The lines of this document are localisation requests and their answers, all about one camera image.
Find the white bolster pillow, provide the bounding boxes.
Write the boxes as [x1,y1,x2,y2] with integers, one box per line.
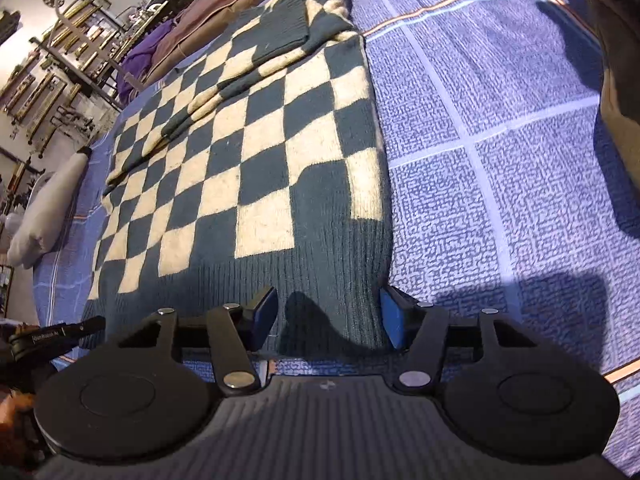
[1,146,92,269]

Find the purple cloth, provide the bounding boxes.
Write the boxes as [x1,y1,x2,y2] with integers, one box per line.
[116,20,175,106]

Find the wall display shelves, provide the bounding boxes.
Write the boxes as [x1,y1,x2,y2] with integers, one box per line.
[0,0,132,212]

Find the white metal rack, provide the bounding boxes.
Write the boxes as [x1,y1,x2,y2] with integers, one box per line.
[29,0,144,110]

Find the person left hand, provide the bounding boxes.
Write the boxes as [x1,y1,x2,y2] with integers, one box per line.
[1,390,40,472]

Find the green cream checkered sweater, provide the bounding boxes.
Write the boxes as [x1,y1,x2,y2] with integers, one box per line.
[84,0,393,358]

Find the brown pink bed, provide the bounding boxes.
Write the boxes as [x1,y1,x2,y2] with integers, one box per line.
[142,0,264,87]

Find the orange red garment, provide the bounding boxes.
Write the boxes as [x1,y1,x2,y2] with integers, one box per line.
[586,0,639,185]

